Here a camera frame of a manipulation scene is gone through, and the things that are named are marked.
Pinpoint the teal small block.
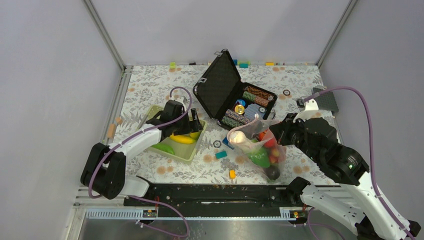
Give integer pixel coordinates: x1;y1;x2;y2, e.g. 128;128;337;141
215;150;228;160

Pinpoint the red toy pepper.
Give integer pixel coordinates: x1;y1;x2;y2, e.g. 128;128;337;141
263;137;278;149

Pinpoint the wooden block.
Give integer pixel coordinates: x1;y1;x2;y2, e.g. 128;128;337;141
106;123;117;139

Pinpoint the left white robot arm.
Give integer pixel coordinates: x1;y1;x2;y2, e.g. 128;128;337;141
80;100;203;206

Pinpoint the blue playing cards deck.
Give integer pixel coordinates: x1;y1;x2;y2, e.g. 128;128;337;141
243;103;267;120

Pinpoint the yellow big blind button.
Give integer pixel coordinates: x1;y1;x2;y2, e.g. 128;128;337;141
234;104;245;115

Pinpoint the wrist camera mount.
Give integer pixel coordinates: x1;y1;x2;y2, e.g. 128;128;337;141
169;94;188;108
294;99;319;121

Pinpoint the dark grey lego baseplate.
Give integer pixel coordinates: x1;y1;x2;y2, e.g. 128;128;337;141
313;91;339;113

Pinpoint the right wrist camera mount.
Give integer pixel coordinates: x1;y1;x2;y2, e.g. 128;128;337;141
294;99;319;121

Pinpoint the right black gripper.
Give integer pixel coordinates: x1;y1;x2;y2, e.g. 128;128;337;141
268;111;321;162

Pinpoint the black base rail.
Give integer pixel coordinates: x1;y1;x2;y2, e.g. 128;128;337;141
123;183;308;218

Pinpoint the red strawberry bunch toy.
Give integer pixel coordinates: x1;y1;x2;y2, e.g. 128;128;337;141
267;146;284;165

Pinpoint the white green leek toy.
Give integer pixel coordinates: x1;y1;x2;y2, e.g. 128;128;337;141
228;130;271;168

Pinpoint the yellow toy mango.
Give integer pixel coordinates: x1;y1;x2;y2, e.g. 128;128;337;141
189;131;202;140

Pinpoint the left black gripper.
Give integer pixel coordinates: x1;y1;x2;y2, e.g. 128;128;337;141
172;108;202;136

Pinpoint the loose poker chip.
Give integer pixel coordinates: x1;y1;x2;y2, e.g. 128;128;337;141
213;140;222;148

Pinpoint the green toy cucumber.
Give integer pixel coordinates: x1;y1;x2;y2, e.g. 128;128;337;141
151;142;175;155

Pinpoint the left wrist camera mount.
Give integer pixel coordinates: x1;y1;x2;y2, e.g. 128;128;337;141
169;94;188;108

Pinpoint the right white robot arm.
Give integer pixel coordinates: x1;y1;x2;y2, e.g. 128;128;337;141
269;113;422;240

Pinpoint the black poker chip case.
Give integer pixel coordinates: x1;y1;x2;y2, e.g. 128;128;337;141
193;49;278;130

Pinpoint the blue lego brick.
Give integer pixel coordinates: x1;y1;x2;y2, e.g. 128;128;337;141
222;137;235;150

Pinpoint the yellow small block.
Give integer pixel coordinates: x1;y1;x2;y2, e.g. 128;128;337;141
228;169;237;180

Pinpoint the clear zip top bag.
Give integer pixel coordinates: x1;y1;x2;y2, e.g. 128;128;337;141
226;114;287;183

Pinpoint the green plastic basket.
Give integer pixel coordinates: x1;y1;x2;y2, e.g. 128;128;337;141
146;120;208;163

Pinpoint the yellow toy banana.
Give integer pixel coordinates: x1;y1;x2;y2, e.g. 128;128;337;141
169;134;197;145

